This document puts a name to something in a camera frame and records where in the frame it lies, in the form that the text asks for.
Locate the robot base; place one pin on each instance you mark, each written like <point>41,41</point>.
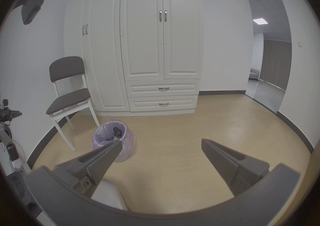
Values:
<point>110,195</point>

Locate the white trash bin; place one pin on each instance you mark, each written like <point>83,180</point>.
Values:
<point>126,148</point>

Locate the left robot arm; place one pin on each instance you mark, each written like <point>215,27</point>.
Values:
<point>7,135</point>

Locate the white wardrobe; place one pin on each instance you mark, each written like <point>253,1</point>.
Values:
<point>150,44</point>

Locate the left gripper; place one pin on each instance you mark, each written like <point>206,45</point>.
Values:
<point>5,115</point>

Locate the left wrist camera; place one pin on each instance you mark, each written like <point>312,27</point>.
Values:
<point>5,103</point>

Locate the ceiling light panel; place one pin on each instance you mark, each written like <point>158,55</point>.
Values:
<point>260,20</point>

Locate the white chair with grey cushions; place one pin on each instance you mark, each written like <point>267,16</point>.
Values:
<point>68,101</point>

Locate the crumpled black plastic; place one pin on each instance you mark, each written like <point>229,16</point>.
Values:
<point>117,131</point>

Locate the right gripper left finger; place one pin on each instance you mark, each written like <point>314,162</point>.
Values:
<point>100,162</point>

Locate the purple plastic bag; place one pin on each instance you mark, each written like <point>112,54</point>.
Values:
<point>101,133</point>

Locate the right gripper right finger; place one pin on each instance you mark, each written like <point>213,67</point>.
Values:
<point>232,167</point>

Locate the grey curtain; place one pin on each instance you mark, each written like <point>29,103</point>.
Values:
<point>276,64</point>

